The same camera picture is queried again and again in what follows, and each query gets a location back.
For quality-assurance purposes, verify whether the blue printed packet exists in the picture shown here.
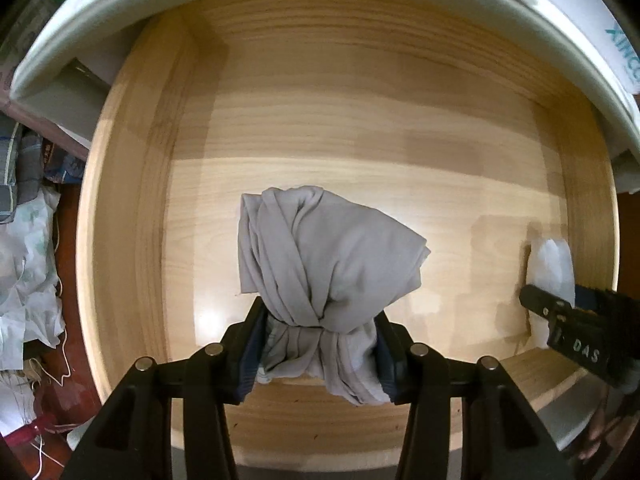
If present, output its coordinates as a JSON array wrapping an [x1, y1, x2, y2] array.
[[44, 142, 87, 184]]

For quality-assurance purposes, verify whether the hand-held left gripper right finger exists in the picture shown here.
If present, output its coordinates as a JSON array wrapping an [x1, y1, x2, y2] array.
[[374, 312, 576, 480]]

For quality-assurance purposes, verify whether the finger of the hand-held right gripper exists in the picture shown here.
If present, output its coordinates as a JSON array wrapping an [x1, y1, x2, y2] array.
[[519, 284, 640, 387], [575, 284, 640, 312]]

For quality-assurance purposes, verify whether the grey underwear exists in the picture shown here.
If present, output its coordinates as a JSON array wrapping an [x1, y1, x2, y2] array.
[[236, 186, 432, 407]]

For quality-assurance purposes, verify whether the plaid grey cloth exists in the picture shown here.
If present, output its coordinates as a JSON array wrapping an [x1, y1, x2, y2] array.
[[0, 122, 46, 223]]

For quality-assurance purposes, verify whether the wooden drawer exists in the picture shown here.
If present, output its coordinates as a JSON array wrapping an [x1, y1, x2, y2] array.
[[75, 0, 618, 466]]

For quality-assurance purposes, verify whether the crumpled white cloth pile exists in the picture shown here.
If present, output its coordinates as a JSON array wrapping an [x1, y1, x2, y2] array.
[[0, 185, 68, 371]]

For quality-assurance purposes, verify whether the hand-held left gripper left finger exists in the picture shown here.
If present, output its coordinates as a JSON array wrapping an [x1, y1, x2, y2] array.
[[62, 296, 268, 480]]

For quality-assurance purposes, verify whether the white underwear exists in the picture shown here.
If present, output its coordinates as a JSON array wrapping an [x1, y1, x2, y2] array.
[[525, 237, 576, 351]]

